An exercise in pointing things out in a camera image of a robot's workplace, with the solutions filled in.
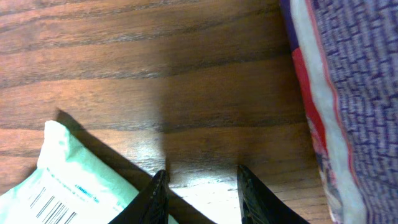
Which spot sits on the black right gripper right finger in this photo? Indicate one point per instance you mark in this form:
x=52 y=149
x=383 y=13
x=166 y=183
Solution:
x=258 y=204

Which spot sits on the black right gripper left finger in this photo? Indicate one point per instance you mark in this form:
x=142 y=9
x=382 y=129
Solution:
x=151 y=205

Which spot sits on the teal green snack packet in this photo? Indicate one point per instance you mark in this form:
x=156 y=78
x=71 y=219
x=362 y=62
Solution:
x=69 y=185

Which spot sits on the red purple snack packet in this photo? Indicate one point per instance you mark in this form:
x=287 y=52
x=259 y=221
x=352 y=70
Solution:
x=345 y=58

